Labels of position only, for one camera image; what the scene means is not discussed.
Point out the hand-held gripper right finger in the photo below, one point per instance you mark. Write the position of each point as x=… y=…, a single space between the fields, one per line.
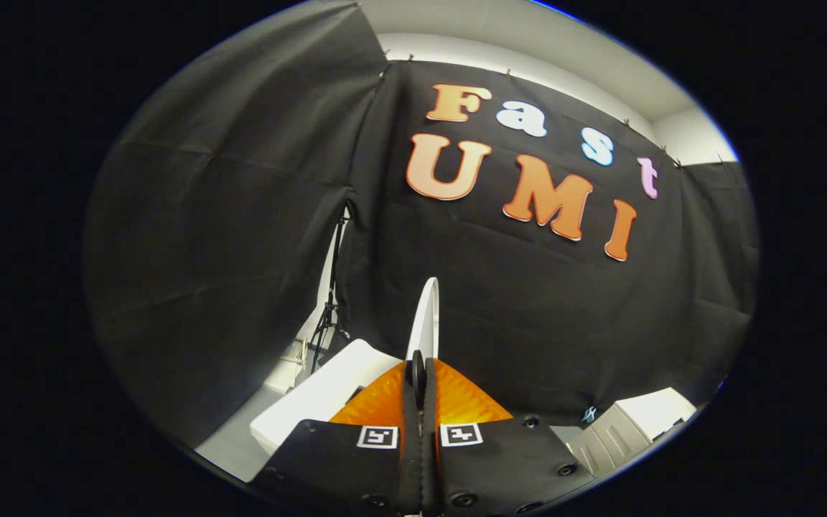
x=431 y=413

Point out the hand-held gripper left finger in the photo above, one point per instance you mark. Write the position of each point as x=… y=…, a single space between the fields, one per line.
x=411 y=409

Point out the white box with slot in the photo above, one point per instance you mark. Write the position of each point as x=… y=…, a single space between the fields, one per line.
x=313 y=402

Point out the black tripod stand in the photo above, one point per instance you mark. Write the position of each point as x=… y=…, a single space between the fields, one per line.
x=329 y=301

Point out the black backdrop cloth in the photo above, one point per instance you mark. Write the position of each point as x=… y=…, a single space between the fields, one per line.
x=528 y=309

